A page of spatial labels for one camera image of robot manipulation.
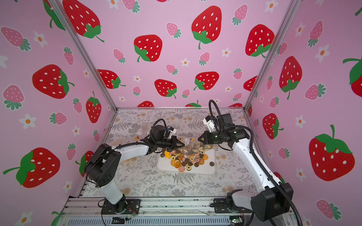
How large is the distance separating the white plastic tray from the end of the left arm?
135 mm

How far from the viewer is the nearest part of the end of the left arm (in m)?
0.71

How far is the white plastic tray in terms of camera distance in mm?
877
